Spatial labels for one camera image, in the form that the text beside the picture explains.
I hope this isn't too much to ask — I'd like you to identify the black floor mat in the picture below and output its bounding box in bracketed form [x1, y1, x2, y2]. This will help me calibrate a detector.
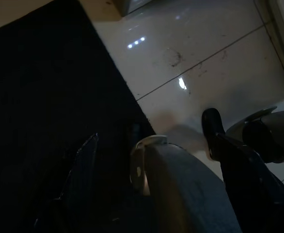
[0, 0, 158, 233]

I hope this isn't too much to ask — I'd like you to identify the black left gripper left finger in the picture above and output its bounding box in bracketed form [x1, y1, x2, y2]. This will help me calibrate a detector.
[34, 132, 99, 233]

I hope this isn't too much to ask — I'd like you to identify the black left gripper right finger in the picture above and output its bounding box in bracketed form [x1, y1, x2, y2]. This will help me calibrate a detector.
[214, 132, 284, 233]

